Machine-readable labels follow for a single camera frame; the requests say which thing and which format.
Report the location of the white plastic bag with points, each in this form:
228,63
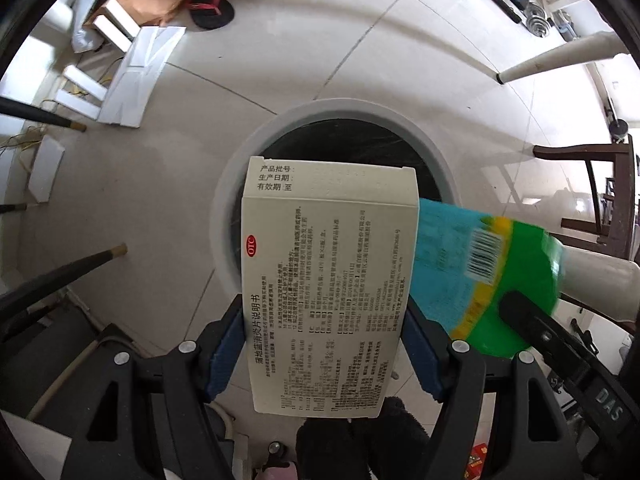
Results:
87,20

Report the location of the white medicine box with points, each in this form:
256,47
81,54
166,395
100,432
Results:
325,285

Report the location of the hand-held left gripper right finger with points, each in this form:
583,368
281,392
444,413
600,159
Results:
422,360

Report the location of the small red box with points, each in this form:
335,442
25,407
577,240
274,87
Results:
475,462

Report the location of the black red slippers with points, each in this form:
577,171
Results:
207,2

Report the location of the white foam packaging pieces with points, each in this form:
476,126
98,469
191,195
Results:
137,75

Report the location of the white trash bin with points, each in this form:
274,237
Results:
235,160

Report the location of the teal green snack bag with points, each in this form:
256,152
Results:
450,260

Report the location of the black pole with brass tip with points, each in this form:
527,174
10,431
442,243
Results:
35,112
60,277

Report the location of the black fuzzy slipper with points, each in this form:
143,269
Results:
350,440

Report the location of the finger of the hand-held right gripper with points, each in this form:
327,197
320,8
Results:
530,320

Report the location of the dark wooden chair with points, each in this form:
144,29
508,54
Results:
617,185

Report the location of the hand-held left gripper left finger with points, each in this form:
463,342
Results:
225,360

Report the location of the white foam block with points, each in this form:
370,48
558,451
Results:
46,170
117,22
80,92

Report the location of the white cylindrical tube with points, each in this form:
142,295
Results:
600,280
560,55

